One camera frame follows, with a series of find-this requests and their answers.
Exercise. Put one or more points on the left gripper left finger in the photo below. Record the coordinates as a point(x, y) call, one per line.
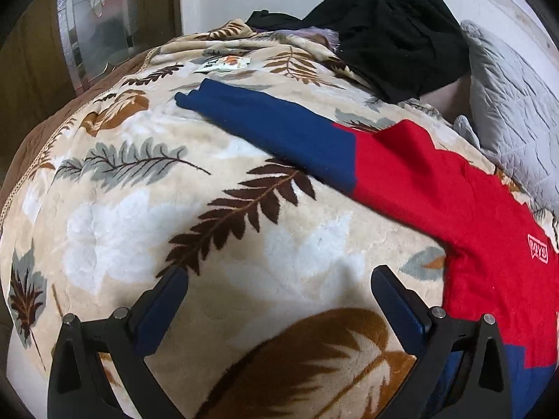
point(78, 386)

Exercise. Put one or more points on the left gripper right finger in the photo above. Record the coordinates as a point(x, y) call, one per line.
point(461, 369)

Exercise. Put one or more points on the red and blue sweater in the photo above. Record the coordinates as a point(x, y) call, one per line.
point(498, 259)

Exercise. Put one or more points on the leaf pattern plush blanket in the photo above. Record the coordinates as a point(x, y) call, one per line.
point(279, 320)

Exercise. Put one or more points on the grey quilted pillow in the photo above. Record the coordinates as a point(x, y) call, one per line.
point(514, 116)

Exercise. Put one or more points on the small printed paper packet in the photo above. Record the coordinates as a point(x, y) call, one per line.
point(228, 63)

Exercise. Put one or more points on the black garment pile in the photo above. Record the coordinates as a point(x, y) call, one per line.
point(403, 48)

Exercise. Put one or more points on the stained glass wooden door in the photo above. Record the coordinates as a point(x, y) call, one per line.
point(56, 50)

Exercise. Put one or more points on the purple patterned cloth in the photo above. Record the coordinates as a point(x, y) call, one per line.
point(325, 36)

